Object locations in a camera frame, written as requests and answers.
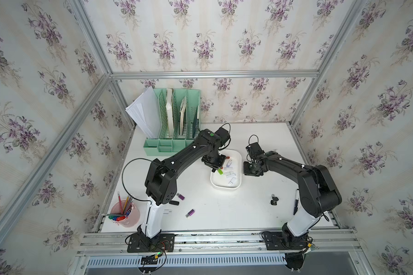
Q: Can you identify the white plastic storage box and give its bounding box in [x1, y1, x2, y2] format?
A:
[210, 150, 243, 191]

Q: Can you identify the white slim usb flash drive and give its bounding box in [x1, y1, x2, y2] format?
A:
[228, 177, 237, 187]

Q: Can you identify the purple silver small usb drive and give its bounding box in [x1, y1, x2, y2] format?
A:
[176, 193, 185, 201]

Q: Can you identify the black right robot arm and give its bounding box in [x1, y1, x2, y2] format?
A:
[243, 142, 343, 240]

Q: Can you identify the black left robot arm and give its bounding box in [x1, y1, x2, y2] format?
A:
[138, 127, 231, 239]

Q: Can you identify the purple usb flash drive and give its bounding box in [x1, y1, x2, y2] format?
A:
[185, 209, 195, 218]

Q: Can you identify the black small clip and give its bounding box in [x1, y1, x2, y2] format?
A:
[270, 194, 279, 206]

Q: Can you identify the black white marker pen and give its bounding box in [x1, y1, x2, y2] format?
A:
[293, 189, 299, 215]

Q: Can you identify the green desk file organizer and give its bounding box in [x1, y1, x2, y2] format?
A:
[143, 88, 201, 157]

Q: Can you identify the beige notebook in organizer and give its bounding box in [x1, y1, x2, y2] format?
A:
[179, 96, 187, 135]

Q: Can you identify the white book in organizer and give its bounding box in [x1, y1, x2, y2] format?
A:
[165, 88, 174, 139]

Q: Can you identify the white paper stack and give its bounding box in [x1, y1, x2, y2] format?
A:
[125, 87, 162, 139]

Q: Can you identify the pink pen cup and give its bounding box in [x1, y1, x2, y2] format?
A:
[108, 192, 141, 228]

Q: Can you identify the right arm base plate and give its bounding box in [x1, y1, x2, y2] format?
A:
[261, 231, 313, 251]

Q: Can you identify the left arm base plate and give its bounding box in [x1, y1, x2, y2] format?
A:
[127, 233, 176, 253]

